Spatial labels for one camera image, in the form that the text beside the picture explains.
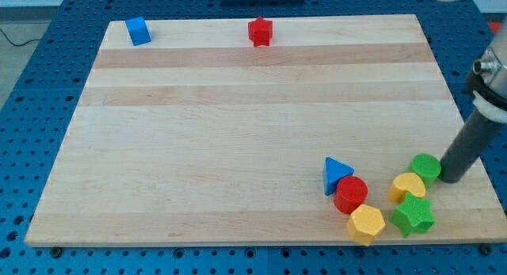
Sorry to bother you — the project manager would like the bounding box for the green cylinder block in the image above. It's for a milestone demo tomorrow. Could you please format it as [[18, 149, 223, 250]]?
[[406, 153, 441, 189]]

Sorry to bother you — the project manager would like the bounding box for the blue triangle block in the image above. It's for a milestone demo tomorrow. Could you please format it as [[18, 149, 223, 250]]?
[[322, 157, 354, 196]]

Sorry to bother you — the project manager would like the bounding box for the wooden board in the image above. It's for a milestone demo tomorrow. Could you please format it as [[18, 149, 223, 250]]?
[[24, 13, 507, 248]]

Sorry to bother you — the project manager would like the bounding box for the red star block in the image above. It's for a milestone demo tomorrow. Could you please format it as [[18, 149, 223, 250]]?
[[248, 17, 273, 47]]

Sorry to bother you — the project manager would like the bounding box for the red cylinder block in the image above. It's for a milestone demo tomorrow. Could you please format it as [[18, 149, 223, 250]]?
[[334, 176, 368, 214]]

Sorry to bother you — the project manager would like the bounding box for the yellow hexagon block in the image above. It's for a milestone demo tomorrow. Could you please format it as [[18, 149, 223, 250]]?
[[346, 204, 386, 246]]

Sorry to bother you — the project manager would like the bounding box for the blue cube block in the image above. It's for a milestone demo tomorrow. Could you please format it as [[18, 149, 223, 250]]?
[[125, 17, 151, 46]]

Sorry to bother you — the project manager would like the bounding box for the yellow heart block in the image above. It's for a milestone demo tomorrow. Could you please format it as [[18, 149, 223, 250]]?
[[387, 172, 426, 204]]

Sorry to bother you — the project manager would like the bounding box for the green star block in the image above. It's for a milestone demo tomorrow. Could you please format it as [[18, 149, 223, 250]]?
[[390, 193, 436, 238]]

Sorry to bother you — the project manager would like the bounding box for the black cable on floor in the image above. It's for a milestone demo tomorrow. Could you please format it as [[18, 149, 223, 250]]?
[[0, 28, 43, 48]]

